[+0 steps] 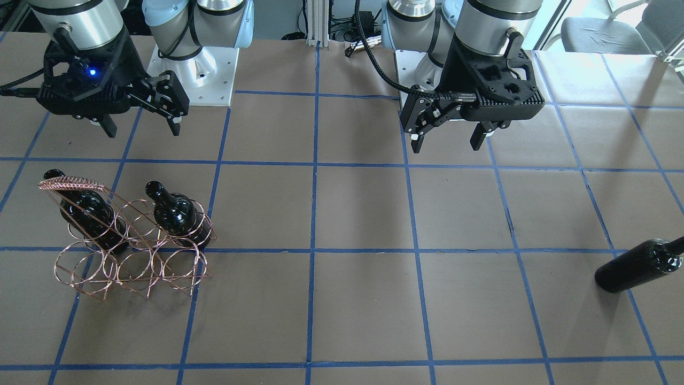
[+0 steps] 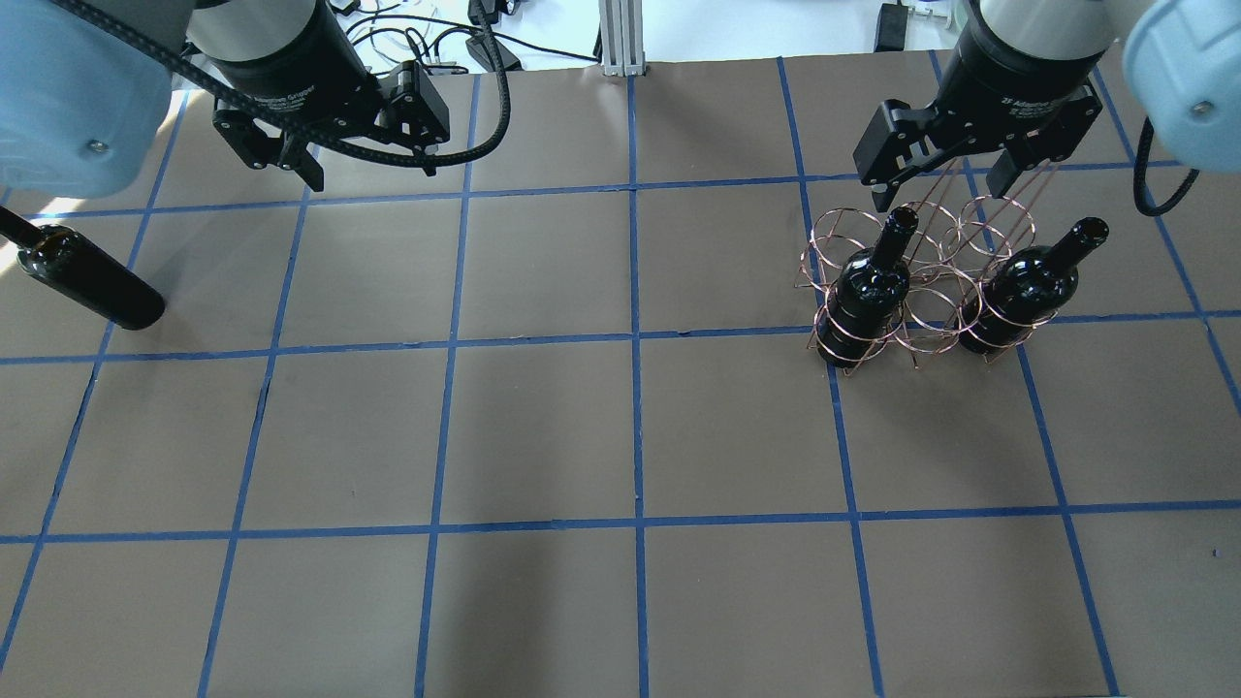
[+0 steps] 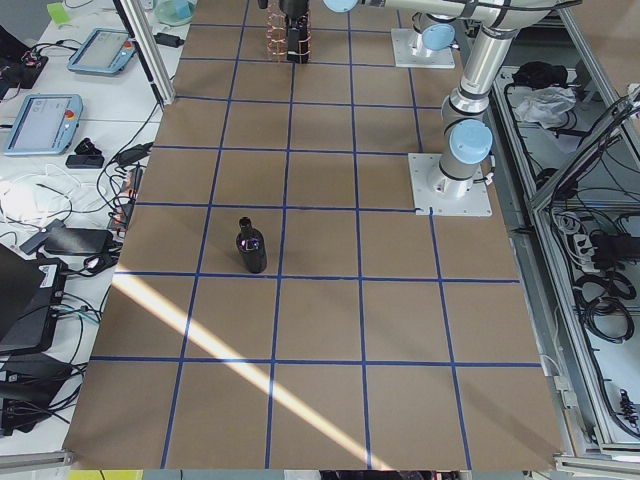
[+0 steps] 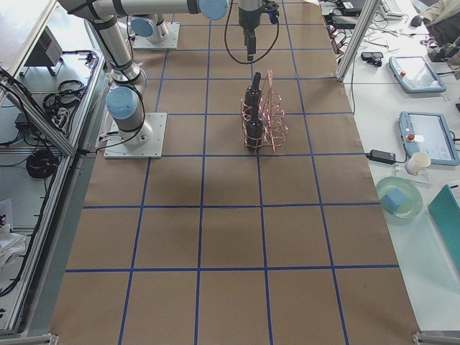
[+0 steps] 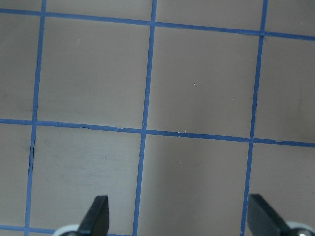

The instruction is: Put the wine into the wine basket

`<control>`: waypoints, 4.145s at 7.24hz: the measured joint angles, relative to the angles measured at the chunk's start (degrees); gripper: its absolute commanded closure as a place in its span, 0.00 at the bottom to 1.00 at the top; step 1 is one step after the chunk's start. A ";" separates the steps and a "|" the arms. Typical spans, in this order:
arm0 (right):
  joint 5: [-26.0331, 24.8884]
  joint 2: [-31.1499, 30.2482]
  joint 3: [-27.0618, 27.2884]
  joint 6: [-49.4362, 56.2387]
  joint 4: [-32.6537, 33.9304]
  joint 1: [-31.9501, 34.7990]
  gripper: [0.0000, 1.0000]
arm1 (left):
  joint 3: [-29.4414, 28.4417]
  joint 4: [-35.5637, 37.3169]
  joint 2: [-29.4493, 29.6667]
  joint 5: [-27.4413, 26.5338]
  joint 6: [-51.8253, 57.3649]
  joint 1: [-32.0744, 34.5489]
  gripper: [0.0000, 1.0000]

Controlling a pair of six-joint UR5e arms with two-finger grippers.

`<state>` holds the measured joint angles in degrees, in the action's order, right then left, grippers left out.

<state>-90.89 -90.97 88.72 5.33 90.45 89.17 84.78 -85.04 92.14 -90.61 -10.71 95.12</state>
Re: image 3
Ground black laptop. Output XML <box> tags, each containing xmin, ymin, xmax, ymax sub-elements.
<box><xmin>1</xmin><ymin>246</ymin><xmax>67</xmax><ymax>356</ymax></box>

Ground dark wine bottle in basket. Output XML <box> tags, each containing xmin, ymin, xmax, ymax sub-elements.
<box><xmin>286</xmin><ymin>14</ymin><xmax>311</xmax><ymax>64</ymax></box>

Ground blue teach pendant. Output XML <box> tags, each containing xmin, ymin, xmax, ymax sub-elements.
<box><xmin>3</xmin><ymin>94</ymin><xmax>83</xmax><ymax>156</ymax></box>
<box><xmin>67</xmin><ymin>28</ymin><xmax>135</xmax><ymax>76</ymax></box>

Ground blue teach pendant near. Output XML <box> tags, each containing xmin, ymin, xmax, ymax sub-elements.
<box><xmin>3</xmin><ymin>94</ymin><xmax>83</xmax><ymax>156</ymax></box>

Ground copper wire wine basket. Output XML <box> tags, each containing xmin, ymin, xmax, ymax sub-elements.
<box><xmin>258</xmin><ymin>0</ymin><xmax>290</xmax><ymax>62</ymax></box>

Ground dark wine bottle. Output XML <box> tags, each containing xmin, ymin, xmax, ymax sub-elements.
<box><xmin>286</xmin><ymin>14</ymin><xmax>311</xmax><ymax>64</ymax></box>
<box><xmin>236</xmin><ymin>217</ymin><xmax>267</xmax><ymax>274</ymax></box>

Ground green glass bowl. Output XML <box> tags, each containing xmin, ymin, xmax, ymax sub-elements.
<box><xmin>154</xmin><ymin>0</ymin><xmax>196</xmax><ymax>26</ymax></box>

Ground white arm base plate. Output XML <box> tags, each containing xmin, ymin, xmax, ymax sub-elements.
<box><xmin>391</xmin><ymin>24</ymin><xmax>455</xmax><ymax>69</ymax></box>
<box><xmin>408</xmin><ymin>153</ymin><xmax>492</xmax><ymax>217</ymax></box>

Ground white crumpled cloth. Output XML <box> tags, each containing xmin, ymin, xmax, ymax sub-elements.
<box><xmin>514</xmin><ymin>86</ymin><xmax>576</xmax><ymax>129</ymax></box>

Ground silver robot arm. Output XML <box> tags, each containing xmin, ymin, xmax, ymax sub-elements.
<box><xmin>325</xmin><ymin>0</ymin><xmax>570</xmax><ymax>199</ymax></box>
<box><xmin>277</xmin><ymin>1</ymin><xmax>455</xmax><ymax>63</ymax></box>

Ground black power brick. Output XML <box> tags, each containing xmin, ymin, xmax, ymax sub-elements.
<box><xmin>20</xmin><ymin>220</ymin><xmax>113</xmax><ymax>256</ymax></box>

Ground black power adapter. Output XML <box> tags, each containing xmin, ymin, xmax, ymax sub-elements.
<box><xmin>154</xmin><ymin>32</ymin><xmax>184</xmax><ymax>48</ymax></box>

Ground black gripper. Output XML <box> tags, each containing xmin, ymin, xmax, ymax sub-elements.
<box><xmin>278</xmin><ymin>0</ymin><xmax>309</xmax><ymax>18</ymax></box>

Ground aluminium frame post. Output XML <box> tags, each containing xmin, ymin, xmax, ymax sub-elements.
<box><xmin>113</xmin><ymin>0</ymin><xmax>175</xmax><ymax>107</ymax></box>

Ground black webcam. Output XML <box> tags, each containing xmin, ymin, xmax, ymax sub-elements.
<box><xmin>65</xmin><ymin>137</ymin><xmax>105</xmax><ymax>169</ymax></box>

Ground black coiled cables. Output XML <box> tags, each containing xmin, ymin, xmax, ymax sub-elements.
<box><xmin>569</xmin><ymin>272</ymin><xmax>639</xmax><ymax>346</ymax></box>

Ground blue teach pendant far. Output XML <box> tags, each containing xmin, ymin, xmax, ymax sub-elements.
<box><xmin>67</xmin><ymin>28</ymin><xmax>135</xmax><ymax>76</ymax></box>

